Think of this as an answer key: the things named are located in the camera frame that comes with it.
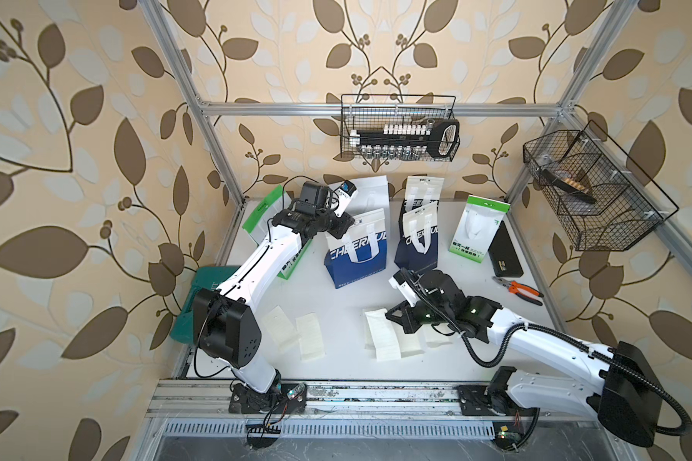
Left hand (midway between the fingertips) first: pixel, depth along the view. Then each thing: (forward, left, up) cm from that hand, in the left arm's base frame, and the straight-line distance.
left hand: (343, 212), depth 82 cm
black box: (+2, -57, -24) cm, 62 cm away
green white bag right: (+5, -44, -11) cm, 46 cm away
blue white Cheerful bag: (-5, -5, -14) cm, 15 cm away
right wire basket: (-3, -67, +9) cm, 68 cm away
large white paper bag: (+15, -9, -8) cm, 20 cm away
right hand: (-25, -12, -13) cm, 31 cm away
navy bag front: (-4, -24, -12) cm, 27 cm away
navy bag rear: (+15, -26, -5) cm, 30 cm away
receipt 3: (-33, -22, -8) cm, 40 cm away
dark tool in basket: (-1, -63, +9) cm, 63 cm away
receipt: (-24, +19, -27) cm, 41 cm away
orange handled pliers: (-11, -58, -24) cm, 63 cm away
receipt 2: (-27, +10, -27) cm, 40 cm away
